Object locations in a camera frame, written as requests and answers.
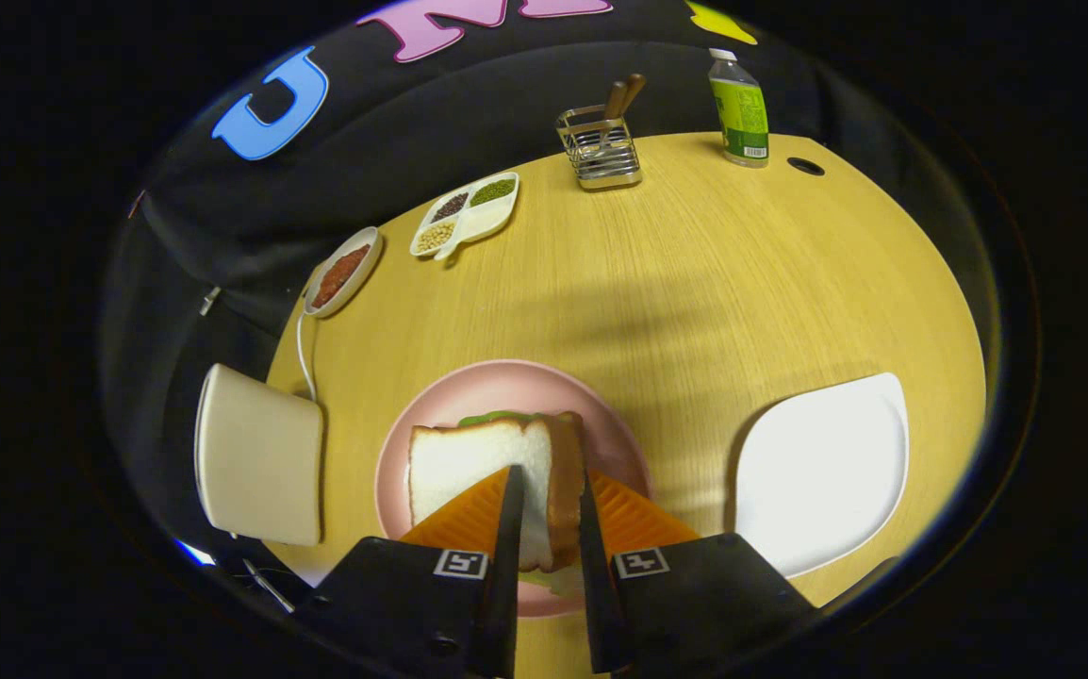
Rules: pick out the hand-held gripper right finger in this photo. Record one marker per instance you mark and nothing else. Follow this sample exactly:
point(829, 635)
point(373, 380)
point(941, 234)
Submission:
point(596, 585)

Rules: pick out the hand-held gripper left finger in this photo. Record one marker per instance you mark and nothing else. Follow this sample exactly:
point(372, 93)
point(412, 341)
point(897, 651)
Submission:
point(504, 585)

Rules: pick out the toasted bread slice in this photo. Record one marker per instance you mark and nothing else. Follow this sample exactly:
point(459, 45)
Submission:
point(469, 462)

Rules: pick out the green lettuce leaf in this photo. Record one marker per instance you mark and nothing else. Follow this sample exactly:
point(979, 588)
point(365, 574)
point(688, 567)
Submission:
point(497, 418)

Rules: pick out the pink round plate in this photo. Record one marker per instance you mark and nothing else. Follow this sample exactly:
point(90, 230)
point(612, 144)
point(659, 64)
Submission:
point(506, 387)

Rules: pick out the white rounded square plate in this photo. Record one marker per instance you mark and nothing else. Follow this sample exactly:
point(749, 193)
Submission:
point(827, 471)

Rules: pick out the white toaster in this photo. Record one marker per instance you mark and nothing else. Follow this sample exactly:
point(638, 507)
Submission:
point(256, 453)

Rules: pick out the white round plate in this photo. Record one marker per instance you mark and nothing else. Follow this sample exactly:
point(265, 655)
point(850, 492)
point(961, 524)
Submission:
point(357, 290)

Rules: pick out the brown meat piece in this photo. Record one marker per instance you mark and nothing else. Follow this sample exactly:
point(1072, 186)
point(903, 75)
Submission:
point(341, 275)

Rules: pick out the white divided dish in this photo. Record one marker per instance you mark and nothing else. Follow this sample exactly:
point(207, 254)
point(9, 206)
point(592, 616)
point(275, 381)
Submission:
point(483, 222)

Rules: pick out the silver clip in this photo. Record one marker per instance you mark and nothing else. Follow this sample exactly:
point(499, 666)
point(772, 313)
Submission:
point(209, 300)

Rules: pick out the black backdrop cloth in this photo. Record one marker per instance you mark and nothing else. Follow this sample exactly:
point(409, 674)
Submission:
point(506, 104)

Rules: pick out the green label plastic bottle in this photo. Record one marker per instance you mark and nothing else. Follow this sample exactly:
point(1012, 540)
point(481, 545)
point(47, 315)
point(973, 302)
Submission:
point(740, 118)

